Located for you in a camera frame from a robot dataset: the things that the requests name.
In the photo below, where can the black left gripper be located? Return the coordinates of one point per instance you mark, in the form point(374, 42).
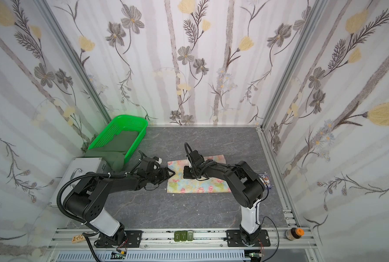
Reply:
point(162, 173)

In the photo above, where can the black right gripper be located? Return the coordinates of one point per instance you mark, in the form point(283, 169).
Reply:
point(190, 170)

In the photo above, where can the floral pastel skirt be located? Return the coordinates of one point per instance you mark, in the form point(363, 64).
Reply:
point(177, 184)

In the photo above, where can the dark green skirt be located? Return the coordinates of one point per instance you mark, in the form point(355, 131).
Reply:
point(114, 151)

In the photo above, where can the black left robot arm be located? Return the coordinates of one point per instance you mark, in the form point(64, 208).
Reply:
point(83, 198)

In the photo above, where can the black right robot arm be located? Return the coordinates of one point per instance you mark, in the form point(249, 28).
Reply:
point(245, 185)

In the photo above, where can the green terminal block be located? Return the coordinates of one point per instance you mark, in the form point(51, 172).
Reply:
point(183, 236)

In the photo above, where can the green plastic basket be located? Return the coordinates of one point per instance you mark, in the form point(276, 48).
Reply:
point(119, 124)

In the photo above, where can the silver metal case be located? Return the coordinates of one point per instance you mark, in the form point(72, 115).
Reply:
point(79, 167)

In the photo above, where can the small wooden block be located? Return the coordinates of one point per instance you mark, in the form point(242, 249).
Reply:
point(78, 238)

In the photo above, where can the orange capped bottle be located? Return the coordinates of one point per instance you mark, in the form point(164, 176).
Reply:
point(294, 234)

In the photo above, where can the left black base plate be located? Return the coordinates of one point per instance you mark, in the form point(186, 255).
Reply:
point(132, 238)

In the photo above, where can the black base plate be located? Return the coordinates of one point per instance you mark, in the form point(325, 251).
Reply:
point(240, 238)
point(132, 238)

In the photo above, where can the aluminium mounting rail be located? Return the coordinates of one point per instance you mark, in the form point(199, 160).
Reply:
point(204, 239)

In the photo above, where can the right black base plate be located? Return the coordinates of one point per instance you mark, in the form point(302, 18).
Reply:
point(240, 238)

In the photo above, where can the white slotted cable duct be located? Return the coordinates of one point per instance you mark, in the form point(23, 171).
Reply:
point(174, 256)

